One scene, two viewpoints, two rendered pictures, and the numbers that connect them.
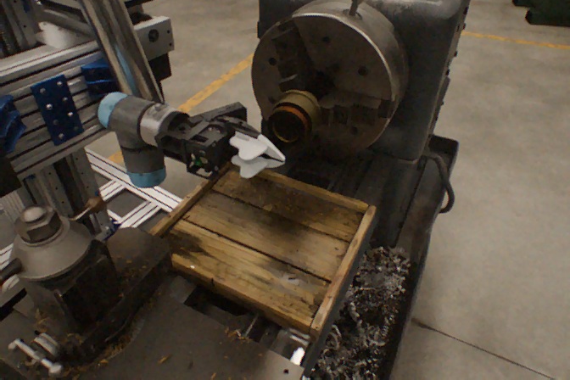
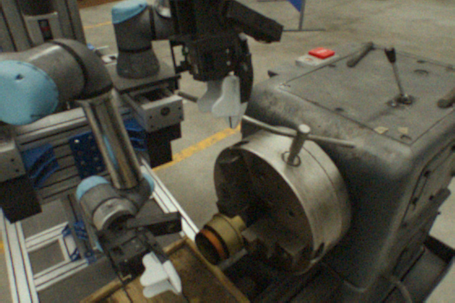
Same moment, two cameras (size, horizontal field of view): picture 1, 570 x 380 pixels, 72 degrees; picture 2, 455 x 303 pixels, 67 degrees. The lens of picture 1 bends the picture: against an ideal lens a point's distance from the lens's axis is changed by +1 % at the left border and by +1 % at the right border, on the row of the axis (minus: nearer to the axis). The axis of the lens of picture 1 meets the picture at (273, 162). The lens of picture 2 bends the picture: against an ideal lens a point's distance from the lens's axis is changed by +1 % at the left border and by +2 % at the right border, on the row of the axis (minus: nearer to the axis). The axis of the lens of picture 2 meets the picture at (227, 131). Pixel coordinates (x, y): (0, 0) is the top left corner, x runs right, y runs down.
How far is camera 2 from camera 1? 35 cm
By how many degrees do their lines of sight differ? 18
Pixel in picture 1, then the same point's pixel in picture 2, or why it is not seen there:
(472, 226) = not seen: outside the picture
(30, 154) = (60, 183)
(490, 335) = not seen: outside the picture
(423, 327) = not seen: outside the picture
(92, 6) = (88, 113)
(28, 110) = (63, 154)
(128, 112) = (90, 201)
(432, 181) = (413, 289)
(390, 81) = (312, 233)
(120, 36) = (107, 134)
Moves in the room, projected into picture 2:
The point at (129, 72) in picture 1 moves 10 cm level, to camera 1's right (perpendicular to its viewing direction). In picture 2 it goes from (112, 159) to (147, 168)
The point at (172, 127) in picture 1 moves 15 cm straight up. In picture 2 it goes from (113, 226) to (97, 170)
